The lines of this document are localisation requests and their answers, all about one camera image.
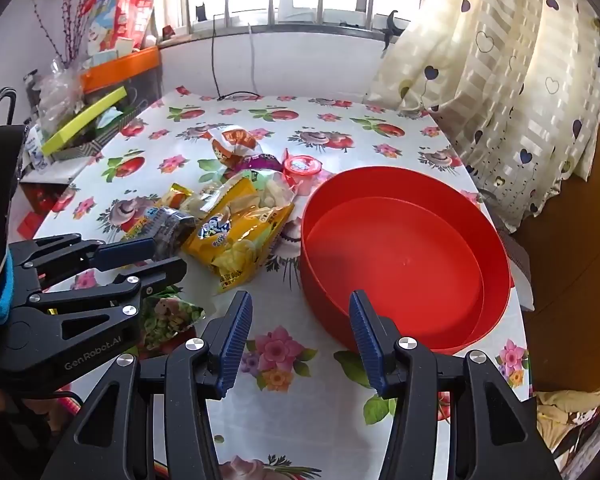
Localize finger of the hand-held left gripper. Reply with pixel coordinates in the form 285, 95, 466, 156
7, 237, 158, 291
27, 257, 188, 346

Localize light blue cloth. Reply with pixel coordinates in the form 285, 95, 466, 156
97, 105, 126, 126

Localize orange storage box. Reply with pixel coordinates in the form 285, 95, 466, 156
77, 45, 162, 96

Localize floral tablecloth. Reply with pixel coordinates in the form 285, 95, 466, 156
17, 85, 536, 480

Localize yellow blue-logo snack packet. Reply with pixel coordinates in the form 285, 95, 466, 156
182, 177, 261, 266

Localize yellow-green flat box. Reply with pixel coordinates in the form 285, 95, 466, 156
41, 86, 129, 157

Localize black hook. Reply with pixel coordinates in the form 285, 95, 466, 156
380, 9, 411, 53

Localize white labelled bottle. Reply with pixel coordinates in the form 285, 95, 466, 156
25, 125, 48, 171

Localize small yellow snack packet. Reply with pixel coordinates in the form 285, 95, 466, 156
162, 184, 193, 211

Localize printed blanket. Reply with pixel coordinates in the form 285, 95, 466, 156
535, 385, 600, 471

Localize black white striped box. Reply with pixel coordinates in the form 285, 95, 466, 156
45, 105, 151, 163

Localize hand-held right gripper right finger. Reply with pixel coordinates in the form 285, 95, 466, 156
349, 290, 563, 480

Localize purple snack packet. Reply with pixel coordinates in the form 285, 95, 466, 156
240, 152, 286, 176

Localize red round container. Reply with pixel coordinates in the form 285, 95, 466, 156
299, 166, 512, 353

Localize dried flower branches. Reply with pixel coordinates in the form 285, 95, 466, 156
30, 0, 116, 68

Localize dark striped snack packet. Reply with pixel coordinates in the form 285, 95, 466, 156
122, 205, 201, 261

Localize white cable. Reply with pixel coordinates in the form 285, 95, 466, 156
247, 22, 261, 96

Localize red box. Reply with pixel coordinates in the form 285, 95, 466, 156
20, 182, 76, 241

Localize pink jelly cup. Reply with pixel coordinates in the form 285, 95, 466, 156
282, 155, 323, 196

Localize heart print curtain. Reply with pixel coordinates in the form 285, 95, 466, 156
365, 0, 600, 233

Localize green snack packet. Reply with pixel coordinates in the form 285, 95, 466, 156
140, 285, 206, 353

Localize red gift bag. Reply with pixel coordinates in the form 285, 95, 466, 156
82, 0, 163, 56

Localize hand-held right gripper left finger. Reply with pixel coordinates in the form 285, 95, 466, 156
40, 290, 254, 480

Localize clear plastic bag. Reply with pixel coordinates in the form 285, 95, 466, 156
35, 60, 88, 136

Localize orange white snack packet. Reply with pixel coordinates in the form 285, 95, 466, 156
202, 125, 263, 173

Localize yellow chip packet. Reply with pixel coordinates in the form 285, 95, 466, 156
212, 202, 296, 295

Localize wooden wardrobe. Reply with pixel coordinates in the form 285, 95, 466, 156
510, 110, 600, 396

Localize clear bag of puffs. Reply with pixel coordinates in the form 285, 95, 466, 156
180, 170, 301, 216

